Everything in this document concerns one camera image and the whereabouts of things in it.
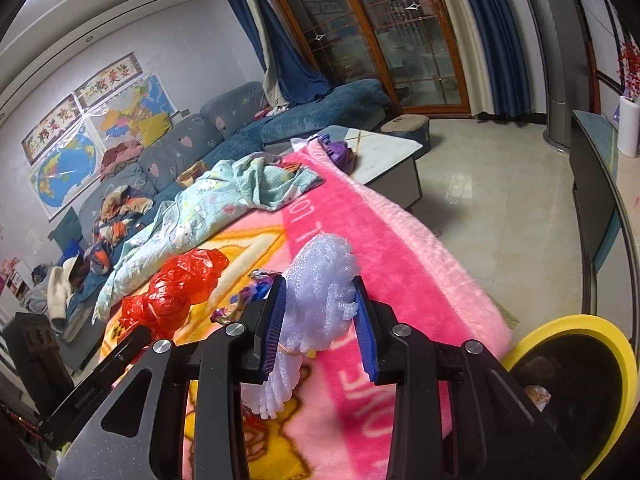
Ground pink printed blanket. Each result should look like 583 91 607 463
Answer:
100 147 513 480

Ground dark carved wooden cabinet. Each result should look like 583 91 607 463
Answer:
0 312 76 426

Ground blue-grey sofa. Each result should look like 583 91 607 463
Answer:
47 79 393 346

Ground wooden glass door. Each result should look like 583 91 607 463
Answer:
252 0 473 116

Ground white vase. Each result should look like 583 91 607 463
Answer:
616 96 640 156

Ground dark red clothes pile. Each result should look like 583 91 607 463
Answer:
100 140 146 181

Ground red plastic bag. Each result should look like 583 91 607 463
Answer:
119 248 230 341

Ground dark cabinet with glass top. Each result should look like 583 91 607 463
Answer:
570 110 636 331

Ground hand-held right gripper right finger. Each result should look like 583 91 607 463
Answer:
352 275 583 480

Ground orange patterned clothes pile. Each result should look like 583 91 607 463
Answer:
82 185 153 276

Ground embroidered wall banner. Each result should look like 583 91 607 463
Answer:
75 52 143 108
21 94 83 163

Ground white-top coffee table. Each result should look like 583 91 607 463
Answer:
290 125 426 211

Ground grey standing air conditioner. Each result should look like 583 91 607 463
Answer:
515 0 596 153

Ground white garment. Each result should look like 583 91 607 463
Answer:
22 255 81 333

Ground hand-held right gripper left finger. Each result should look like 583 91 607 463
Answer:
55 276 288 480

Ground white foam fruit net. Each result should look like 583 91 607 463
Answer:
245 234 361 418

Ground country map poster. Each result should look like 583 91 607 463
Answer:
92 75 173 148

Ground light blue printed quilt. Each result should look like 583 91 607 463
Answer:
92 152 326 321

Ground purple bag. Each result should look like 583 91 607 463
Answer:
312 132 358 171

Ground blue curtain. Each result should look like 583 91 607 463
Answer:
450 0 533 118
215 0 333 106

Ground world map poster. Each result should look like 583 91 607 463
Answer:
30 127 98 221

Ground yellow-rimmed bin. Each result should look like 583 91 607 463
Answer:
500 312 638 478

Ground red artificial flowers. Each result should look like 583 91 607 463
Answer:
617 40 640 103

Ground yellow cloth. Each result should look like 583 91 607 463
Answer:
142 112 173 148

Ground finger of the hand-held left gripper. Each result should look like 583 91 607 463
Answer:
37 327 153 452

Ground round padded stool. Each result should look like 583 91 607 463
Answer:
380 114 432 153

